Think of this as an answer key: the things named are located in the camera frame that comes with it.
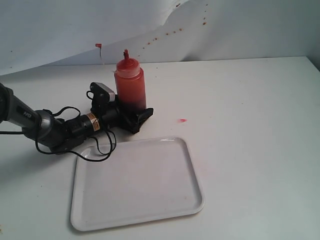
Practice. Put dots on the white paper backdrop sheet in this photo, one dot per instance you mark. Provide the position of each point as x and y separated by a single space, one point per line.
37 33

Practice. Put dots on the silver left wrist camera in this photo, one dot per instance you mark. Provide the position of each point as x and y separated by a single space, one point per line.
101 93

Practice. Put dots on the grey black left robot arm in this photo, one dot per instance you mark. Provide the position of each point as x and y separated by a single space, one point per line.
59 135

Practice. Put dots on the red ketchup squeeze bottle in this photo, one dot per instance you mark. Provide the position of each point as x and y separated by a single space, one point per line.
130 83

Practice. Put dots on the white rectangular plastic tray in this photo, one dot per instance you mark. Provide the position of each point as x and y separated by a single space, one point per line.
142 181

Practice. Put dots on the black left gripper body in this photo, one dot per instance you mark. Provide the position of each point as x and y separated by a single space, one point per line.
114 115

